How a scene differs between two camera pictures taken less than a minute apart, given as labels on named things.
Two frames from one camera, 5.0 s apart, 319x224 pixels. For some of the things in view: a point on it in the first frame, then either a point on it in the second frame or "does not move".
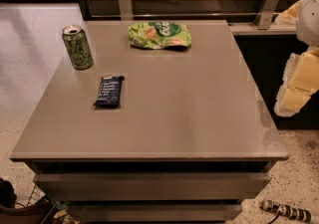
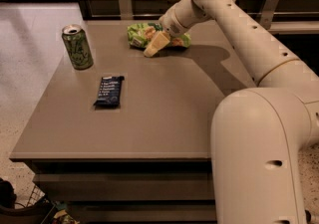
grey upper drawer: x=153 y=186 does not move
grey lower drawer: x=159 y=212 does not move
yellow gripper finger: x=300 y=81 to x=171 y=26
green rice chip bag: x=159 y=35 does not move
